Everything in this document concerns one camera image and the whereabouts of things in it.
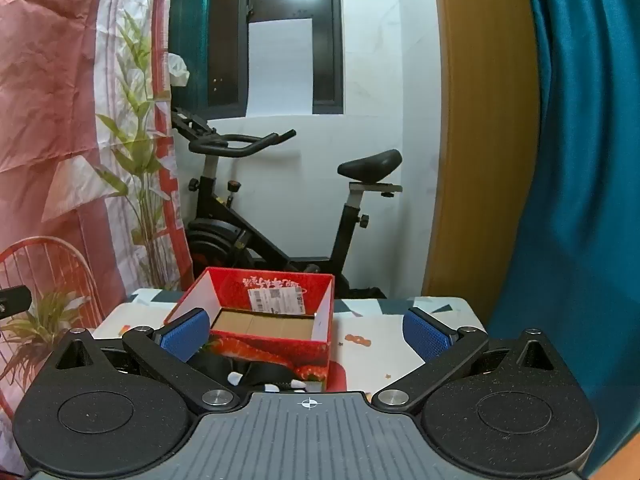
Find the pink plant printed backdrop cloth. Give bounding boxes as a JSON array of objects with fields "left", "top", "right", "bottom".
[{"left": 0, "top": 0, "right": 196, "bottom": 476}]

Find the teal curtain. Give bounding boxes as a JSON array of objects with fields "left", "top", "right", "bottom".
[{"left": 487, "top": 0, "right": 640, "bottom": 476}]

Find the printed white tablecloth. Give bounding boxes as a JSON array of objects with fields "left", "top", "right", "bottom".
[{"left": 92, "top": 287, "right": 488, "bottom": 401}]

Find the red cardboard box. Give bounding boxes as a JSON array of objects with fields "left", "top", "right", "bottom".
[{"left": 164, "top": 267, "right": 336, "bottom": 392}]

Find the dark green curtain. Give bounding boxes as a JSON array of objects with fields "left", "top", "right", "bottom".
[{"left": 170, "top": 0, "right": 212, "bottom": 111}]

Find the black and white glove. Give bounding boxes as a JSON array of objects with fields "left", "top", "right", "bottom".
[{"left": 192, "top": 347, "right": 326, "bottom": 395}]

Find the black exercise bike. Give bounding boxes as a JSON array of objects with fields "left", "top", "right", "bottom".
[{"left": 170, "top": 107, "right": 403, "bottom": 298}]

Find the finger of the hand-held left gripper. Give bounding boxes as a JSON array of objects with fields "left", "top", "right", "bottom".
[{"left": 0, "top": 285, "right": 32, "bottom": 319}]

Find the white crumpled paper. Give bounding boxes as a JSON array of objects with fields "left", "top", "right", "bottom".
[{"left": 167, "top": 52, "right": 191, "bottom": 89}]

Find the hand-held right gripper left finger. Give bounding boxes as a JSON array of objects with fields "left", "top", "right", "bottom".
[{"left": 47, "top": 307, "right": 241, "bottom": 413}]

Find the white paper sheet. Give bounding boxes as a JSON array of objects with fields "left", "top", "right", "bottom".
[{"left": 247, "top": 19, "right": 315, "bottom": 117}]

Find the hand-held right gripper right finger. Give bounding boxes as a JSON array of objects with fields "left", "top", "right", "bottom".
[{"left": 371, "top": 307, "right": 576, "bottom": 411}]

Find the wooden door panel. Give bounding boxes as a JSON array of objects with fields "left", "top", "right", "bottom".
[{"left": 422, "top": 0, "right": 543, "bottom": 298}]

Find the dark framed window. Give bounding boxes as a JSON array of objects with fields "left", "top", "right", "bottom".
[{"left": 205, "top": 0, "right": 346, "bottom": 118}]

